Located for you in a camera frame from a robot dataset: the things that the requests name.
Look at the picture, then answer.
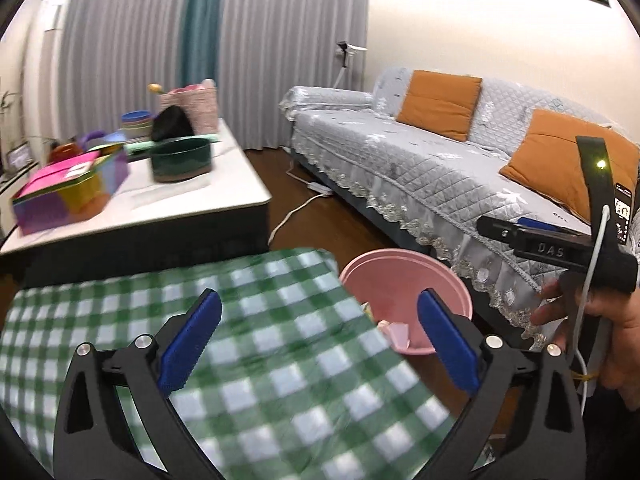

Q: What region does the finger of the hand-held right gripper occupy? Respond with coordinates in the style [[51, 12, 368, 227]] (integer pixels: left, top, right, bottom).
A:
[[517, 216, 591, 236], [476, 216, 531, 256]]

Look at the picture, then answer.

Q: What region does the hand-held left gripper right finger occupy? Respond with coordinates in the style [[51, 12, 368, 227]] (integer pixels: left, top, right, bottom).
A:
[[416, 289, 587, 480]]

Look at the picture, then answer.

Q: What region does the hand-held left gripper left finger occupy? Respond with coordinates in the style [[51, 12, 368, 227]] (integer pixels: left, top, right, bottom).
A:
[[52, 287, 223, 480]]

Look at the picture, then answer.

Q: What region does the pale plastic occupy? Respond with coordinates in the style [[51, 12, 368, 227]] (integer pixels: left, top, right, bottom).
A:
[[375, 319, 412, 350]]

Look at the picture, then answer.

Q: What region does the pink plastic basin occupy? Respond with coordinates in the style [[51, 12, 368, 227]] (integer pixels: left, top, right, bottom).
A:
[[339, 248, 473, 357]]

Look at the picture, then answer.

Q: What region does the person's right hand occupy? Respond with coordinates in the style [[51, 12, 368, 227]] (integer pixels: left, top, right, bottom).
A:
[[530, 265, 640, 403]]

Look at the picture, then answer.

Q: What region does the orange cushion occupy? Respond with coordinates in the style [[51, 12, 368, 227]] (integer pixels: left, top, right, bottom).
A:
[[500, 109, 623, 223], [396, 70, 483, 142]]

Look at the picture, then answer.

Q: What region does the green checked tablecloth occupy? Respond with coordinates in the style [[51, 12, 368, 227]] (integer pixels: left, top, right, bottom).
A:
[[0, 246, 471, 480]]

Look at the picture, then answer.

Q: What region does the grey quilted sofa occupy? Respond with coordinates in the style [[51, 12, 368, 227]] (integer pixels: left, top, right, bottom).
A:
[[278, 66, 640, 346]]

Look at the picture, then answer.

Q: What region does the white top coffee table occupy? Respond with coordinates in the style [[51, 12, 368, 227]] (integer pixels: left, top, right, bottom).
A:
[[0, 117, 273, 291]]

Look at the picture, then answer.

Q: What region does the dark green round tin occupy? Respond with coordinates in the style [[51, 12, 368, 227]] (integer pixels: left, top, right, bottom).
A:
[[150, 137, 213, 183]]

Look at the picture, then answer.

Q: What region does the colourful rectangular box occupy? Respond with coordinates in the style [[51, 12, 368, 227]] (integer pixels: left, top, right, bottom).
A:
[[11, 152, 132, 236]]

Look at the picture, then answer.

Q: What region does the mint green tray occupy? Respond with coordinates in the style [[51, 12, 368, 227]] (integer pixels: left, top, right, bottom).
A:
[[122, 136, 221, 155]]

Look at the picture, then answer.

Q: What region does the stack of colourful bowls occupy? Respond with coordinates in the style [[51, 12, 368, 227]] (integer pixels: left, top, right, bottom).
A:
[[120, 110, 153, 139]]

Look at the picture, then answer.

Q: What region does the orange plastic pot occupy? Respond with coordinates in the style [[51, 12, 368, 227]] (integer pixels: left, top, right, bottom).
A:
[[48, 142, 85, 164]]

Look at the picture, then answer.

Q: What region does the white floor lamp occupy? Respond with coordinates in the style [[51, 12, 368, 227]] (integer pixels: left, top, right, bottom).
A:
[[336, 40, 368, 92]]

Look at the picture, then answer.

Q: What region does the pink patterned bag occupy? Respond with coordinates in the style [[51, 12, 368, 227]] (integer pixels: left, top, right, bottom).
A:
[[160, 79, 220, 133]]

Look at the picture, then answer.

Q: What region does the grey curtain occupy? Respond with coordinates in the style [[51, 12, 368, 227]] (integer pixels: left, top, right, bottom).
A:
[[57, 0, 201, 136], [215, 0, 371, 151]]

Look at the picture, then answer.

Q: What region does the thin bamboo plant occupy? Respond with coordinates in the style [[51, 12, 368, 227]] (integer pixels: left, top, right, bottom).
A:
[[0, 90, 23, 126]]

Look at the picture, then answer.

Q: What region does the teal curtain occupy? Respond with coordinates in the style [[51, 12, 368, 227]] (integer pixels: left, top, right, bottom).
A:
[[180, 0, 228, 91]]

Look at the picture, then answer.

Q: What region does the white standing air conditioner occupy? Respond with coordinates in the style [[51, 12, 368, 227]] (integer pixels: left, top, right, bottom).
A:
[[22, 0, 68, 151]]

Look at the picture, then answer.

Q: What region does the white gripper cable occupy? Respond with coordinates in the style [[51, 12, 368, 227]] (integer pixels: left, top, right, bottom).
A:
[[570, 205, 611, 411]]

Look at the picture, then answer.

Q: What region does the white power cable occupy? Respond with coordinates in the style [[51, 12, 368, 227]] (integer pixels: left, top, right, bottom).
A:
[[267, 157, 321, 251]]

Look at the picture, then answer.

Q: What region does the small photo frame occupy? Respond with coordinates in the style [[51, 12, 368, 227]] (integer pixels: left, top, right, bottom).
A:
[[5, 142, 33, 171]]

